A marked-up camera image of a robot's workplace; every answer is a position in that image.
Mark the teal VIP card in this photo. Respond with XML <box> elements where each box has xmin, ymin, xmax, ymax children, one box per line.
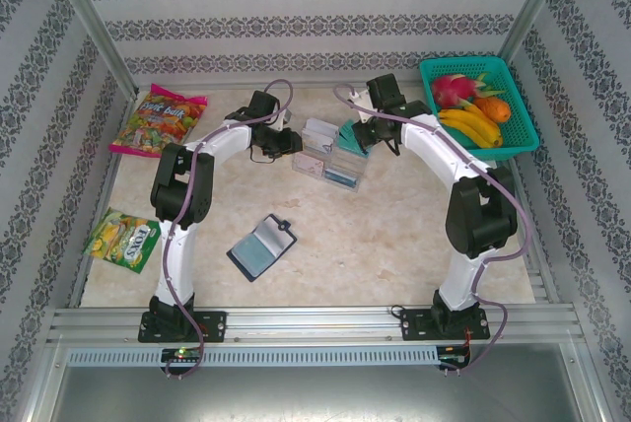
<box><xmin>337</xmin><ymin>118</ymin><xmax>369</xmax><ymax>155</ymax></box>

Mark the clear acrylic card stand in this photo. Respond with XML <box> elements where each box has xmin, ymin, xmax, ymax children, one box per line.
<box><xmin>292</xmin><ymin>117</ymin><xmax>369</xmax><ymax>192</ymax></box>

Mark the blue card holder wallet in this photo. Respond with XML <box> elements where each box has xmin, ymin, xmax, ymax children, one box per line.
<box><xmin>226</xmin><ymin>213</ymin><xmax>301</xmax><ymax>285</ymax></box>

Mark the pale teal card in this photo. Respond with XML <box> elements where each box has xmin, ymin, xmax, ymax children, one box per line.
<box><xmin>232</xmin><ymin>236</ymin><xmax>278</xmax><ymax>276</ymax></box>

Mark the white card with pink print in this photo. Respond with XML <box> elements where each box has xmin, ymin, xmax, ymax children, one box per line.
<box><xmin>293</xmin><ymin>153</ymin><xmax>327</xmax><ymax>177</ymax></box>

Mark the pink dragon fruit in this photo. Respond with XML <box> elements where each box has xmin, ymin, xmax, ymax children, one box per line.
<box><xmin>431</xmin><ymin>71</ymin><xmax>508</xmax><ymax>110</ymax></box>

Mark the yellow banana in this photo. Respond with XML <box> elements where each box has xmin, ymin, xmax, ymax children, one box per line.
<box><xmin>438</xmin><ymin>105</ymin><xmax>502</xmax><ymax>135</ymax></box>
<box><xmin>438</xmin><ymin>115</ymin><xmax>504</xmax><ymax>149</ymax></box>

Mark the orange fruit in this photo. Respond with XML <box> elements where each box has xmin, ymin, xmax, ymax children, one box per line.
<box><xmin>475</xmin><ymin>96</ymin><xmax>512</xmax><ymax>124</ymax></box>

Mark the pink candy bag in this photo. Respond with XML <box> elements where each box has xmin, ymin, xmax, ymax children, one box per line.
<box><xmin>107</xmin><ymin>82</ymin><xmax>209</xmax><ymax>168</ymax></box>

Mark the teal plastic basket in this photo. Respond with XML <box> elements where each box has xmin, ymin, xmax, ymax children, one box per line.
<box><xmin>418</xmin><ymin>55</ymin><xmax>541</xmax><ymax>165</ymax></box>

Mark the green candy bag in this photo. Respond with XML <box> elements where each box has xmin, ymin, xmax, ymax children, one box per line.
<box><xmin>82</xmin><ymin>207</ymin><xmax>162</xmax><ymax>274</ymax></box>

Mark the grey metal sheet panel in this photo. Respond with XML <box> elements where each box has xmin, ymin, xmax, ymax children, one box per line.
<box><xmin>29</xmin><ymin>342</ymin><xmax>610</xmax><ymax>422</ymax></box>

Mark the aluminium wall rail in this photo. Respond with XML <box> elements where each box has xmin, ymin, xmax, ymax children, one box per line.
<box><xmin>132</xmin><ymin>79</ymin><xmax>426</xmax><ymax>93</ymax></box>

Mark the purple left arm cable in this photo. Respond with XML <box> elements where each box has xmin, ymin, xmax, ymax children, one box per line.
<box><xmin>161</xmin><ymin>78</ymin><xmax>297</xmax><ymax>380</ymax></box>

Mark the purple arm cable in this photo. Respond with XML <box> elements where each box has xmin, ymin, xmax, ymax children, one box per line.
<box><xmin>333</xmin><ymin>84</ymin><xmax>509</xmax><ymax>379</ymax></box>
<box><xmin>161</xmin><ymin>78</ymin><xmax>297</xmax><ymax>380</ymax></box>

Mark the aluminium mounting rail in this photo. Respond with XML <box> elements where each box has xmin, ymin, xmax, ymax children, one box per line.
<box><xmin>46</xmin><ymin>306</ymin><xmax>579</xmax><ymax>345</ymax></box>

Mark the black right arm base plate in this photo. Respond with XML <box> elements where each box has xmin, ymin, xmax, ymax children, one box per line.
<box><xmin>398</xmin><ymin>308</ymin><xmax>492</xmax><ymax>343</ymax></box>

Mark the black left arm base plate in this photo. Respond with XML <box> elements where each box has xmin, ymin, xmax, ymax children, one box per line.
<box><xmin>137</xmin><ymin>311</ymin><xmax>228</xmax><ymax>344</ymax></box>

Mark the aluminium frame post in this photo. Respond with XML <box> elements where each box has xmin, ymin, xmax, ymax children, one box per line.
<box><xmin>500</xmin><ymin>0</ymin><xmax>576</xmax><ymax>68</ymax></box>
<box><xmin>41</xmin><ymin>0</ymin><xmax>138</xmax><ymax>98</ymax></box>

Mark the slotted grey cable duct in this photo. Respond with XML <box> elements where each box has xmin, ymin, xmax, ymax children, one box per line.
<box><xmin>66</xmin><ymin>345</ymin><xmax>440</xmax><ymax>367</ymax></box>

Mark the aluminium side rail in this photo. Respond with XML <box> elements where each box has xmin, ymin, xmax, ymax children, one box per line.
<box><xmin>497</xmin><ymin>158</ymin><xmax>563</xmax><ymax>306</ymax></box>

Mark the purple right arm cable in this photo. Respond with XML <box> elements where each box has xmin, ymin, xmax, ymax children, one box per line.
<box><xmin>333</xmin><ymin>84</ymin><xmax>509</xmax><ymax>379</ymax></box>

